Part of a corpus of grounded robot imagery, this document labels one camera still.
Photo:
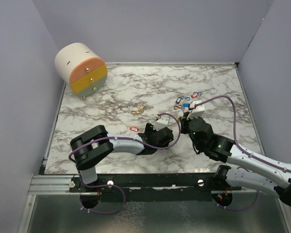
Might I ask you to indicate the red key tag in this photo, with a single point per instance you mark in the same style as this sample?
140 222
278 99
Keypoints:
194 95
134 129

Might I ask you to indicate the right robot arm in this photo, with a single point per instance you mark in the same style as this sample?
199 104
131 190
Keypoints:
262 173

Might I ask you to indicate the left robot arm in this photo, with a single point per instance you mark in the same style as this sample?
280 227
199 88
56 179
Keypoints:
91 147

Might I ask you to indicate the orange S carabiner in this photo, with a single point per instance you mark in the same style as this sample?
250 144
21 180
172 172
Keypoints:
136 112

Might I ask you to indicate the round three-drawer storage box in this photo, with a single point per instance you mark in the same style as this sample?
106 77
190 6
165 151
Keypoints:
81 69

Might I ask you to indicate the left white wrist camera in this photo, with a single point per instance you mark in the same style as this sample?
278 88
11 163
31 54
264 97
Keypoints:
161 122

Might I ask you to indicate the black key tag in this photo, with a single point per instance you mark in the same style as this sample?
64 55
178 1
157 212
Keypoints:
178 100

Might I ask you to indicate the aluminium rail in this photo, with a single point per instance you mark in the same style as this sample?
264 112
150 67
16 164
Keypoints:
60 184

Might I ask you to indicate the black mounting base bar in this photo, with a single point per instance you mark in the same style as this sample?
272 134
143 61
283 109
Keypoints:
152 187

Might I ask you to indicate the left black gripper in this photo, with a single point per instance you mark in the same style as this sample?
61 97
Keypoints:
150 130

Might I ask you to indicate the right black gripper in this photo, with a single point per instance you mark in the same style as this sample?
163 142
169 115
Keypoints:
184 122

